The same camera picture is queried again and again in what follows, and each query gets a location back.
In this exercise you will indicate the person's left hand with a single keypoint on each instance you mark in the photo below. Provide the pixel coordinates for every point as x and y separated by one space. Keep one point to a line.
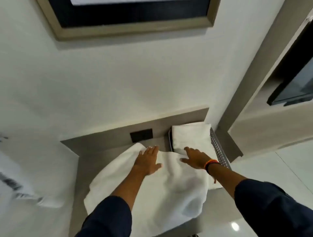
146 162

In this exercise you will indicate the person's right forearm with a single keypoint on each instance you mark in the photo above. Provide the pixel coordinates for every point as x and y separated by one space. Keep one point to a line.
264 202

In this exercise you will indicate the grey wall back panel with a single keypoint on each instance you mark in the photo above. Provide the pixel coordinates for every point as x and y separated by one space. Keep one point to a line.
110 136

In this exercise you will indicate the perforated metal tray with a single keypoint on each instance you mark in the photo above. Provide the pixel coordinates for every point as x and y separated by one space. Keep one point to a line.
218 147

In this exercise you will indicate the beige wall niche frame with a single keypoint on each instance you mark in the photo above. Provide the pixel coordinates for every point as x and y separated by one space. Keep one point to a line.
259 73

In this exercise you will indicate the beige framed picture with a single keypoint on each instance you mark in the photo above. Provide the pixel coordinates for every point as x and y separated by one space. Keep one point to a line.
132 14

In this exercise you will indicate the black television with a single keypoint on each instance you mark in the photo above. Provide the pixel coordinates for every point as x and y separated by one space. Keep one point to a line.
297 83

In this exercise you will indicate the person's left thumb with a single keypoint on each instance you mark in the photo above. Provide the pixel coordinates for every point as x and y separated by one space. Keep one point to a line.
158 166

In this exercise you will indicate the large white towel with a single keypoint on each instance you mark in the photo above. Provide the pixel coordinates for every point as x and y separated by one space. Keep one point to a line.
168 193

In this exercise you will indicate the person's right thumb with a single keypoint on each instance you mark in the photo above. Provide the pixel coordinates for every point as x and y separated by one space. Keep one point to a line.
184 160

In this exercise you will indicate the folded white towel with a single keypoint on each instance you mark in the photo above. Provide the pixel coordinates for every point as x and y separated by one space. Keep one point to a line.
192 136

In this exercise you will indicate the person's left forearm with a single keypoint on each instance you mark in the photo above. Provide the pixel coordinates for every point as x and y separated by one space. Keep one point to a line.
115 210

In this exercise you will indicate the person's right hand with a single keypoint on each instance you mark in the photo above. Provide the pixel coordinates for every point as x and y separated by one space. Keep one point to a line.
196 159

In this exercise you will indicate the black wall socket plate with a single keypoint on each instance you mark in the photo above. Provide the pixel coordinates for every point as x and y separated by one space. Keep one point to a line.
141 135

